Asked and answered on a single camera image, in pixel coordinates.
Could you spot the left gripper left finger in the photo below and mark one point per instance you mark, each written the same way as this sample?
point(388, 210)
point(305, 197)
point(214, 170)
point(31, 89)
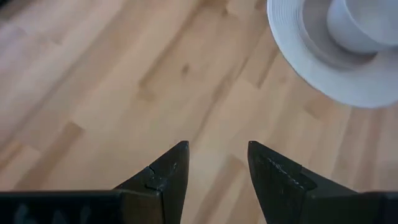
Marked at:
point(174, 174)

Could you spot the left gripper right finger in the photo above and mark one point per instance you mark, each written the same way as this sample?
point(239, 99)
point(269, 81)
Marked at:
point(273, 180)

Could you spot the white woven round placemat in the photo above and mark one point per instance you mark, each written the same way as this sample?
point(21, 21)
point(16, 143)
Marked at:
point(311, 77)

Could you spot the cream ceramic plate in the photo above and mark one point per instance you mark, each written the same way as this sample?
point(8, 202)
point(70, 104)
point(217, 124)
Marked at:
point(314, 34)

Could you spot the white ceramic bowl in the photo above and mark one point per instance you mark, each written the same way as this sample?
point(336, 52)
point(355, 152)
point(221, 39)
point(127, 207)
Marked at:
point(357, 25)

